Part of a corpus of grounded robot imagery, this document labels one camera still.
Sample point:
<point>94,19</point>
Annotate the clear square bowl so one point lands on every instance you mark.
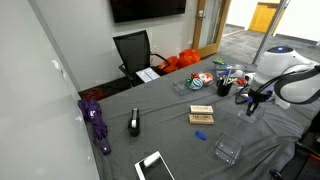
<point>251,117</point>
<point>228,148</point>

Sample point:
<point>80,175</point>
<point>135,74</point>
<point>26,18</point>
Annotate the wooden block far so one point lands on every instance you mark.
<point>201,109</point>

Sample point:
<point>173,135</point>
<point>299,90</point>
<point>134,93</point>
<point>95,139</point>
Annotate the clear supply box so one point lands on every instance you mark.
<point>231,71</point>

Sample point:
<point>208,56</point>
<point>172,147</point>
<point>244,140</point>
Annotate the colourful ball bowl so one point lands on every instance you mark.
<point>194,83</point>

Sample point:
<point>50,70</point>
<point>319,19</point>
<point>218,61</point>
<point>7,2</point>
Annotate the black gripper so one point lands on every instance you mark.
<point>254,99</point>

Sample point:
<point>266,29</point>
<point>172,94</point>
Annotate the wooden block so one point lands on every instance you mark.
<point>201,109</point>
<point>201,119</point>

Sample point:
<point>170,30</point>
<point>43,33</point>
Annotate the black pen cup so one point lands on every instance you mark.
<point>223,90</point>

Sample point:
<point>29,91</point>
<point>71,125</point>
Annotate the grey table cloth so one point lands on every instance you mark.
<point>269,143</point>

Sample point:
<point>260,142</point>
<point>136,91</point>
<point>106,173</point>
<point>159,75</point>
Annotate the wooden door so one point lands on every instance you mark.
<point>210,21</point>

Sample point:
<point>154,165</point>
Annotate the red white ball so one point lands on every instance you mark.
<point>206,78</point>

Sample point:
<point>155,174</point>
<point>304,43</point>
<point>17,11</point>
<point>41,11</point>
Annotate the blue eraser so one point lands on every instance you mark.
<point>200,135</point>

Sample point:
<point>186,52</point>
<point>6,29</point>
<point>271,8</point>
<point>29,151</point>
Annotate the wooden block near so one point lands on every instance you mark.
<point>201,119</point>

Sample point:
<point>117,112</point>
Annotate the black mesh office chair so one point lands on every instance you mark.
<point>135,53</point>

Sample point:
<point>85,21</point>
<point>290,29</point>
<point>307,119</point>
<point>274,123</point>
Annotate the clear tray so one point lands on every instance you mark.
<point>182,87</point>

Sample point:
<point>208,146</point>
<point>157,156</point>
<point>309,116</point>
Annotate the black wall television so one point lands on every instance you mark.
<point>131,10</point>

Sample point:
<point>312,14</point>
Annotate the green handled scissors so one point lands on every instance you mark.
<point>219,61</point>

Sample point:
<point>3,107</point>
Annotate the purple folded umbrella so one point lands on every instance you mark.
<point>92,112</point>

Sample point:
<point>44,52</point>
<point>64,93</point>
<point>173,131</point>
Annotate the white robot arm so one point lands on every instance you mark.
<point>288,76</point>

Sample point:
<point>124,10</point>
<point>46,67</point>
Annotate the white framed black tablet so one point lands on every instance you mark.
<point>153,167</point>

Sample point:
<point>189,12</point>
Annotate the white paper on chair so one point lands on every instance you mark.
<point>147,75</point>

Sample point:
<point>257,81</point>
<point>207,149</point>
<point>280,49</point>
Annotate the orange bag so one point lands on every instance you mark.
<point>185,58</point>

